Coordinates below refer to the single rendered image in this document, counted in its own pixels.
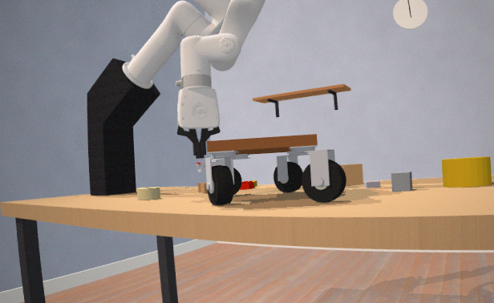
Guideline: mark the wooden wheeled dolly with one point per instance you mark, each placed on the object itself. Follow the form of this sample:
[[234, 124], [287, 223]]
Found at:
[[323, 180]]

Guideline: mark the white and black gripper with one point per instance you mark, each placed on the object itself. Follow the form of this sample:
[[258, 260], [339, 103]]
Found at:
[[198, 107]]

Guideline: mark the yellow cylinder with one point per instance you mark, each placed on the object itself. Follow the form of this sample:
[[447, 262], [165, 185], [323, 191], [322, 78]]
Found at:
[[470, 172]]

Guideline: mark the red toy brick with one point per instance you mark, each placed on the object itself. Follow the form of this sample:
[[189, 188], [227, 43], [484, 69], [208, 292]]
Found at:
[[247, 185]]

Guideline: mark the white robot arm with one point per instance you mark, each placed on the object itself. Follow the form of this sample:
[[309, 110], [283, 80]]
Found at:
[[209, 44]]

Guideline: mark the tan wooden block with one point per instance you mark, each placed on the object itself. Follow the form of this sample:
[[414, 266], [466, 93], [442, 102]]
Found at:
[[202, 188]]

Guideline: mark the beige short cylinder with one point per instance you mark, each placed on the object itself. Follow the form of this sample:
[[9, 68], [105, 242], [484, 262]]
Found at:
[[148, 194]]

